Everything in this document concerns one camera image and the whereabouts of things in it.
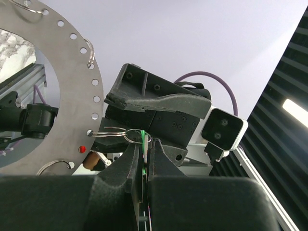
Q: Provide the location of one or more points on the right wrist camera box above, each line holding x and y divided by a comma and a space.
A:
219, 133

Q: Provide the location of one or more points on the green key tag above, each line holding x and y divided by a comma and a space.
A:
146, 139

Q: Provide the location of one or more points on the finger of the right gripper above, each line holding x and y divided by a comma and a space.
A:
114, 144
138, 90

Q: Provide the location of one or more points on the aluminium frame rail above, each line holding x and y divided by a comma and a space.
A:
23, 81

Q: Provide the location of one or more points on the dark slatted ceiling panel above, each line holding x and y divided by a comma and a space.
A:
275, 142

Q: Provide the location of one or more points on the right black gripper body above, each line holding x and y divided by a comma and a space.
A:
173, 129

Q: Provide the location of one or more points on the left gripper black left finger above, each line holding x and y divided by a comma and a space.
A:
108, 201

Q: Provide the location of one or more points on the large metal key ring disc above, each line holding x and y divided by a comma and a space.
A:
68, 53

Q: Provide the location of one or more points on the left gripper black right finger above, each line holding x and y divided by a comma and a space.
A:
181, 203

